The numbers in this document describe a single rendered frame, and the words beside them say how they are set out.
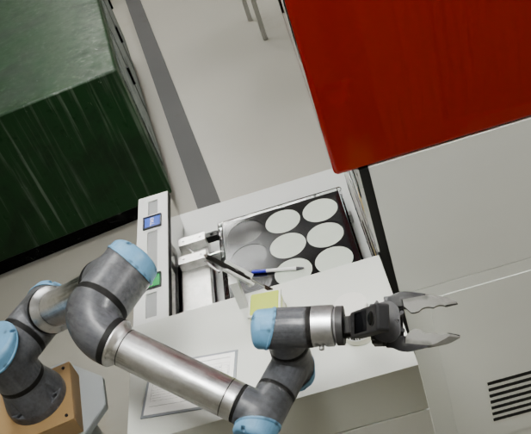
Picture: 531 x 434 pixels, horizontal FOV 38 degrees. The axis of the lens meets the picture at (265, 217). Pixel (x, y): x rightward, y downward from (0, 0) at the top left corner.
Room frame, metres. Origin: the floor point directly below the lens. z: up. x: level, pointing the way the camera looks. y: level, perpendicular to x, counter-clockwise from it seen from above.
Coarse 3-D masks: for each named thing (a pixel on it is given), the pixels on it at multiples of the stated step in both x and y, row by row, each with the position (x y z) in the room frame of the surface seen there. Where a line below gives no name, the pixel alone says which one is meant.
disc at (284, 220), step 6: (282, 210) 1.73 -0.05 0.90; (288, 210) 1.72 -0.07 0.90; (270, 216) 1.72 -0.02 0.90; (276, 216) 1.71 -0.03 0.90; (282, 216) 1.70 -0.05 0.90; (288, 216) 1.69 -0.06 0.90; (294, 216) 1.68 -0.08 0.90; (270, 222) 1.70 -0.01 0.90; (276, 222) 1.69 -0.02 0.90; (282, 222) 1.68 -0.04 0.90; (288, 222) 1.67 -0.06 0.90; (294, 222) 1.66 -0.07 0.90; (270, 228) 1.67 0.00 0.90; (276, 228) 1.66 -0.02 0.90; (282, 228) 1.65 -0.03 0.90; (288, 228) 1.64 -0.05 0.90
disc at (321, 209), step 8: (320, 200) 1.71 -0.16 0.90; (328, 200) 1.70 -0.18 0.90; (304, 208) 1.70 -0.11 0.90; (312, 208) 1.69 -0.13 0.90; (320, 208) 1.68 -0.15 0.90; (328, 208) 1.66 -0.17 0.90; (336, 208) 1.65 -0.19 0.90; (304, 216) 1.67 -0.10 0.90; (312, 216) 1.66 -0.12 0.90; (320, 216) 1.64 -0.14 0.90; (328, 216) 1.63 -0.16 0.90
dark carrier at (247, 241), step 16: (336, 192) 1.72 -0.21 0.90; (288, 208) 1.73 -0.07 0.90; (240, 224) 1.74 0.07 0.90; (256, 224) 1.71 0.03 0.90; (304, 224) 1.64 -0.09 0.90; (240, 240) 1.67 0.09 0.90; (256, 240) 1.64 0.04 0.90; (272, 240) 1.62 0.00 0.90; (352, 240) 1.50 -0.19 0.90; (240, 256) 1.60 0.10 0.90; (256, 256) 1.58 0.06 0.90; (272, 256) 1.56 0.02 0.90; (304, 256) 1.51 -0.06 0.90; (272, 272) 1.49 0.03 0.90; (256, 288) 1.46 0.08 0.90
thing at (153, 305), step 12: (144, 204) 1.92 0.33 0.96; (156, 204) 1.90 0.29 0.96; (144, 216) 1.86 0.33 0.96; (156, 228) 1.78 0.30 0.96; (144, 240) 1.74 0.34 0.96; (156, 240) 1.73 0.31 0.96; (156, 252) 1.67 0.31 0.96; (156, 264) 1.62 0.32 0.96; (168, 264) 1.60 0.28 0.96; (168, 276) 1.55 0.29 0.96; (156, 288) 1.52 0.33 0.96; (168, 288) 1.51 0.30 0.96; (144, 300) 1.50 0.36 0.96; (156, 300) 1.49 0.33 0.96; (168, 300) 1.46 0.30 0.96; (144, 312) 1.45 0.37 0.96; (156, 312) 1.44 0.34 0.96; (168, 312) 1.42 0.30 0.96
